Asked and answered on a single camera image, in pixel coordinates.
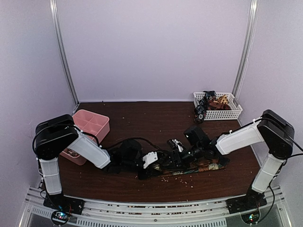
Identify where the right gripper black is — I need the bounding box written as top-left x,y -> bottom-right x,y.
160,144 -> 203,171

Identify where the brown green patterned tie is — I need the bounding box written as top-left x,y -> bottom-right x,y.
152,157 -> 230,177

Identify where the right arm base board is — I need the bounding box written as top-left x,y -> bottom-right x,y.
226,195 -> 267,224

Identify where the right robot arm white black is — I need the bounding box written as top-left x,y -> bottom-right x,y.
168,109 -> 294,209

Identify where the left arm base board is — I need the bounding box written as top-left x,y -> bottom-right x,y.
43,196 -> 85,225

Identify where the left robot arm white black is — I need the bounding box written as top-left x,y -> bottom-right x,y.
32,114 -> 161,210

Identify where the pink divided organizer box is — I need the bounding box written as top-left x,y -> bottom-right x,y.
60,109 -> 110,166

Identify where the navy floral tie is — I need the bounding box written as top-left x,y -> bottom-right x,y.
194,91 -> 216,124

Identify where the cream paisley rolled tie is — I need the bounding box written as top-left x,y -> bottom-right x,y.
66,149 -> 79,157

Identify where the brown patterned tie in basket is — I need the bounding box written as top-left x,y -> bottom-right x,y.
207,101 -> 231,111

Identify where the white perforated plastic basket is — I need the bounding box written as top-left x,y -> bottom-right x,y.
193,90 -> 243,124

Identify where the yellow patterned tie in basket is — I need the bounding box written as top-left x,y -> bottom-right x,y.
214,95 -> 229,105

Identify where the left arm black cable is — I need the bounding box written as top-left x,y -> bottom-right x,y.
32,124 -> 166,154

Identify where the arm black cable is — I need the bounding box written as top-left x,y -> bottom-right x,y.
250,115 -> 303,213
32,124 -> 166,154

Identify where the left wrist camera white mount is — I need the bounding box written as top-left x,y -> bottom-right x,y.
142,151 -> 162,169

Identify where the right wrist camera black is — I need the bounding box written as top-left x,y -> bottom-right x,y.
167,125 -> 210,152

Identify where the aluminium front rail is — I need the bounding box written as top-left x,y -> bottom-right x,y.
17,187 -> 293,227

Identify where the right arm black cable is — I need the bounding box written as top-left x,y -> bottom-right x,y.
250,115 -> 303,213

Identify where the right aluminium frame post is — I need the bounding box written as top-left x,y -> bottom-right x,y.
232,0 -> 259,98

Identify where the aluminium frame post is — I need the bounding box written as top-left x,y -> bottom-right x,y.
232,0 -> 259,98
49,0 -> 80,105

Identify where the left aluminium frame post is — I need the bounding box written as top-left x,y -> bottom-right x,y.
49,0 -> 80,105

